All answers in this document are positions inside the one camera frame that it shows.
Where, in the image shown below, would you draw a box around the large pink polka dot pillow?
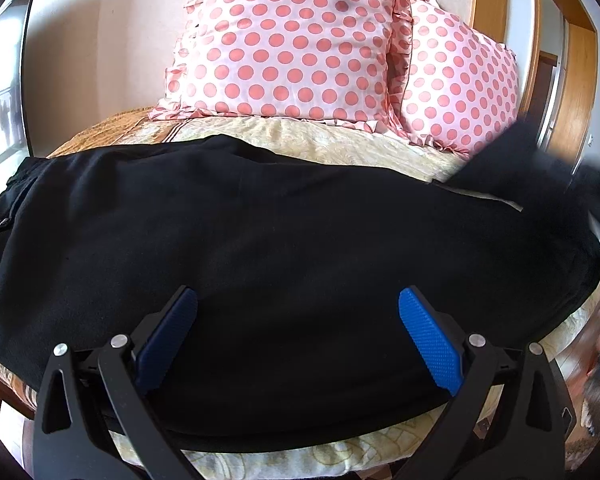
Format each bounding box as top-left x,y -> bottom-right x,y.
148,0 -> 415,133

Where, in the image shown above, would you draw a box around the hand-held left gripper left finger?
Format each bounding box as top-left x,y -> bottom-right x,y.
35,285 -> 201,480

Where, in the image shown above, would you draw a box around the small pink polka dot pillow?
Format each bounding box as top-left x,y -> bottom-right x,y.
387,0 -> 522,157

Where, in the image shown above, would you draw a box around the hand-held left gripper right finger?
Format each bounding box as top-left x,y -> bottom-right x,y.
394,287 -> 577,480

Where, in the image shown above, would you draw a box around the black pants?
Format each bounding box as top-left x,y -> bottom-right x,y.
0,122 -> 600,443

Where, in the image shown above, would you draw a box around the wooden door frame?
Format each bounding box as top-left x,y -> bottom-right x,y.
536,0 -> 600,163

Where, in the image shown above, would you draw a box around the window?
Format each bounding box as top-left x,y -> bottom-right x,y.
0,0 -> 41,183

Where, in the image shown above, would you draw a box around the wooden headboard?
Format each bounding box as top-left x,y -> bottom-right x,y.
471,0 -> 543,128

